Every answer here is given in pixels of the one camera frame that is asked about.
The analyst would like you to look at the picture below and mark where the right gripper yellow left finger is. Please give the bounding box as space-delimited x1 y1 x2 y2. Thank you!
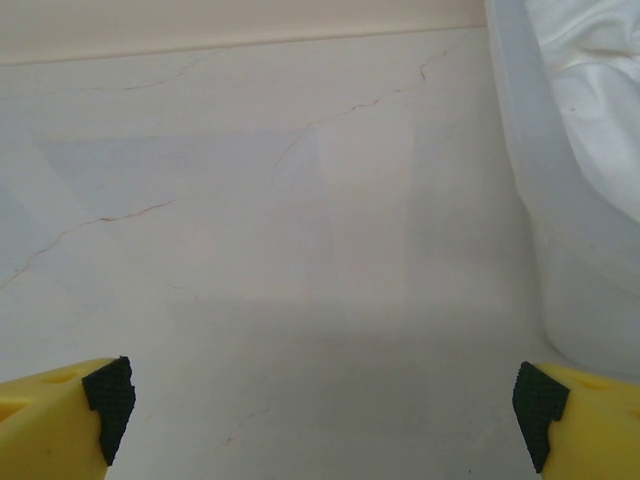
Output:
0 355 137 480

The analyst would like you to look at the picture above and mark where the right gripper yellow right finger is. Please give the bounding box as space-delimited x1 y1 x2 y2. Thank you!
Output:
511 360 640 480

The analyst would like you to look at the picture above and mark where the white perforated plastic basket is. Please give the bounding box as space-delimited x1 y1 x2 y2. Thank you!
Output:
482 0 640 381

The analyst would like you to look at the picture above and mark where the white t-shirt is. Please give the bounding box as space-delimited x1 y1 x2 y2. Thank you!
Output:
537 0 640 224

